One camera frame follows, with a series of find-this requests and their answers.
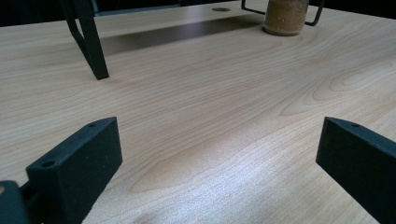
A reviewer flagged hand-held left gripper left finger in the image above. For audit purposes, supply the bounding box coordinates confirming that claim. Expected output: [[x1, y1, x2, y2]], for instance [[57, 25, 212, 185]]
[[25, 117, 123, 224]]

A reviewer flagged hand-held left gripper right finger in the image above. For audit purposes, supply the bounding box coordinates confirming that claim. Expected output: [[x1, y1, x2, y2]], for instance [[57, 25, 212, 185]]
[[315, 116, 396, 224]]

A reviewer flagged black metal stand leg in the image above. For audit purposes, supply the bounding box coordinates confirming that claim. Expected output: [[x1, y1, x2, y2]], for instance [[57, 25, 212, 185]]
[[59, 0, 110, 80]]

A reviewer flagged glass jar of brown granules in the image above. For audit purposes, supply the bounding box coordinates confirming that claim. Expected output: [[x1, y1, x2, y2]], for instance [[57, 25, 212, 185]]
[[262, 0, 310, 36]]

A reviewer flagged black wire rack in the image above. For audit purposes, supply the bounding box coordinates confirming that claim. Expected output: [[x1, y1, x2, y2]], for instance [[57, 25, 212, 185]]
[[241, 0, 326, 27]]

